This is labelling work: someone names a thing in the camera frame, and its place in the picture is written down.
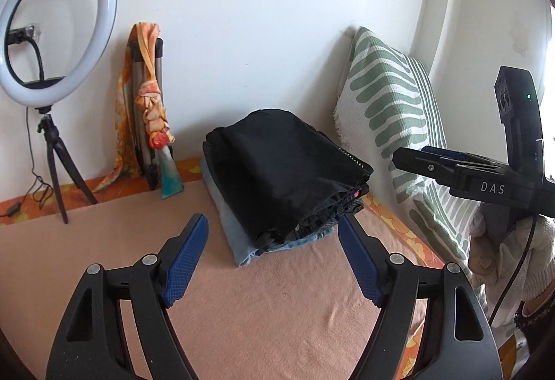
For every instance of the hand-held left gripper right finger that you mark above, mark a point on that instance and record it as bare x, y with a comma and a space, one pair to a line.
360, 258

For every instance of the black phone holder clip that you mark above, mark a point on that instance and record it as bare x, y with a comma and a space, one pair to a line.
21, 34

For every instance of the peach blanket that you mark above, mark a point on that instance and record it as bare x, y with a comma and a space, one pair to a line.
282, 306

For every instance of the orange printed bedsheet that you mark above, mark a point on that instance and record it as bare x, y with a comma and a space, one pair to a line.
78, 191

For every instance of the green leaf patterned pillow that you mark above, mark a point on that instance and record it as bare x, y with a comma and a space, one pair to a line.
381, 94

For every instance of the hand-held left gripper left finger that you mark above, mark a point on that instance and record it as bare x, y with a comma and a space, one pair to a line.
186, 258

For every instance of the dark folded garment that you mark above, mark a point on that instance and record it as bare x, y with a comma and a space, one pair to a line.
321, 224

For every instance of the black pants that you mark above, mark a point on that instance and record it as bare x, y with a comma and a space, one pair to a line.
277, 154

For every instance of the person's right hand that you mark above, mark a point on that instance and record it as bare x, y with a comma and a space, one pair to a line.
537, 258

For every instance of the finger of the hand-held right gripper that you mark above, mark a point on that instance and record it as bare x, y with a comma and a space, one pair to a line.
425, 167
446, 152

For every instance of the orange patterned scarf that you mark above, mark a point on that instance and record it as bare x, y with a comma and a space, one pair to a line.
147, 37

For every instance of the light blue jeans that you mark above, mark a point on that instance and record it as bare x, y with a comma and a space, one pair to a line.
234, 228

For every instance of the black tripod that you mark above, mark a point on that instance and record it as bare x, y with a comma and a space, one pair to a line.
54, 146

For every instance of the person's right forearm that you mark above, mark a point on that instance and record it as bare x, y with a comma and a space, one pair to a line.
542, 304

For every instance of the folded metal stand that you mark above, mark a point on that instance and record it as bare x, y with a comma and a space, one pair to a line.
159, 59

